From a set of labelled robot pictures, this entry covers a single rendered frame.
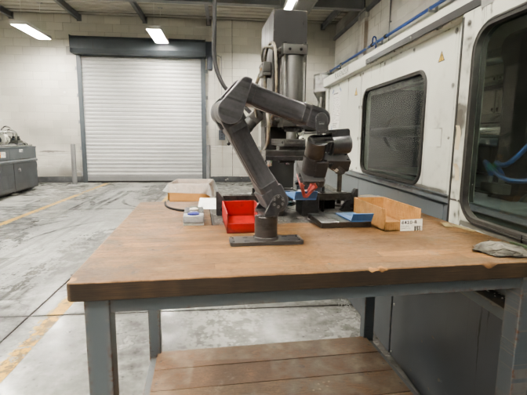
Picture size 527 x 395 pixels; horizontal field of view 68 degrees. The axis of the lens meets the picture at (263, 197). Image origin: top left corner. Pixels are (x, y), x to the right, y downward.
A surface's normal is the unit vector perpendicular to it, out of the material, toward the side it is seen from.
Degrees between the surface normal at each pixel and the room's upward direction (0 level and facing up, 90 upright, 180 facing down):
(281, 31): 90
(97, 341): 90
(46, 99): 90
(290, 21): 90
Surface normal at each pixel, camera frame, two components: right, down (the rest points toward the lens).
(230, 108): 0.33, 0.15
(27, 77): 0.10, 0.15
